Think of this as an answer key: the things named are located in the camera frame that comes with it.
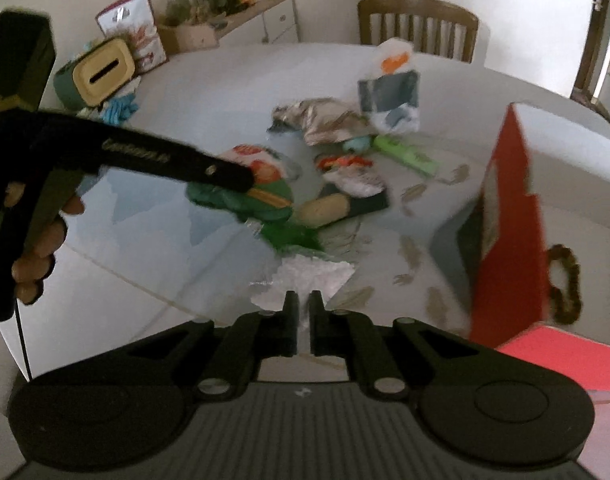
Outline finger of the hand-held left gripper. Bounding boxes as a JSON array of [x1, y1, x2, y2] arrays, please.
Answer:
[[35, 109, 257, 197]]

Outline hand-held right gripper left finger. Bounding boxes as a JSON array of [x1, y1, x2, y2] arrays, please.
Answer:
[[124, 291, 300, 404]]

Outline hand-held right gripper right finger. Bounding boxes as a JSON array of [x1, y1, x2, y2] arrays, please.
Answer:
[[309, 290, 487, 402]]

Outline green snack packet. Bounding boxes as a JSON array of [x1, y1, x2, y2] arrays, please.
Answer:
[[185, 144, 297, 227]]

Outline red orange plush toy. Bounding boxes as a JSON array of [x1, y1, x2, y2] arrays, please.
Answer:
[[315, 154, 386, 197]]

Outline silver foil bag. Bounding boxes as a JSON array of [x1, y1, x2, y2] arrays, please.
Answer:
[[269, 98, 375, 147]]

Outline green tube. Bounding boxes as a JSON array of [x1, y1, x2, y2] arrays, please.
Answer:
[[374, 135, 442, 177]]

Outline red and white cardboard box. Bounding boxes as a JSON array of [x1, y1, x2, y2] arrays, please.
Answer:
[[429, 102, 610, 350]]

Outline person's left hand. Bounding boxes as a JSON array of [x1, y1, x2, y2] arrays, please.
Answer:
[[10, 194, 86, 306]]

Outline blue cloth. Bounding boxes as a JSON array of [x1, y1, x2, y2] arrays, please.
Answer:
[[101, 92, 139, 126]]

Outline green plastic wrapper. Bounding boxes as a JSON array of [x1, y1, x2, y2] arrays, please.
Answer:
[[259, 219, 327, 254]]

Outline green tissue box wooden lid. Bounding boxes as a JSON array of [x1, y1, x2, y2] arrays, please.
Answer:
[[54, 37, 136, 112]]

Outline dark flat pouch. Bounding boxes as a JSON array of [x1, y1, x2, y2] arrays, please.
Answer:
[[319, 184, 392, 220]]

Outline small brown cardboard box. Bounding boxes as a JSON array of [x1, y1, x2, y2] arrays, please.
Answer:
[[156, 19, 222, 57]]

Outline red and white carton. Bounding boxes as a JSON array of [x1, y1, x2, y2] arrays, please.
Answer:
[[95, 0, 169, 77]]

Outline small blue object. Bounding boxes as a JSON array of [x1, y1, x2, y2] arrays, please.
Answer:
[[342, 135, 374, 155]]

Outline white cabinet with wooden top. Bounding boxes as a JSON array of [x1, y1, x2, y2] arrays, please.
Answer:
[[217, 0, 301, 47]]

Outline white plastic bag orange print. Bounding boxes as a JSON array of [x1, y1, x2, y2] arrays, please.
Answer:
[[357, 39, 422, 134]]

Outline pink flat folder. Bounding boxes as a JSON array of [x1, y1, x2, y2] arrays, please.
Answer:
[[497, 322, 610, 397]]

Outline wooden chair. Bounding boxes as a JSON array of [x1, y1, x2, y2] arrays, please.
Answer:
[[357, 0, 480, 64]]

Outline black cable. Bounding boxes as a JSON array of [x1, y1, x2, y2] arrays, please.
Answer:
[[14, 302, 34, 382]]

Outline brown beaded bracelet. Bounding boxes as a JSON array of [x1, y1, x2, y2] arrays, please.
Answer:
[[547, 243, 584, 326]]

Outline wooden door frame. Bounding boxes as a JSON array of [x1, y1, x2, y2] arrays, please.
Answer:
[[569, 0, 610, 107]]

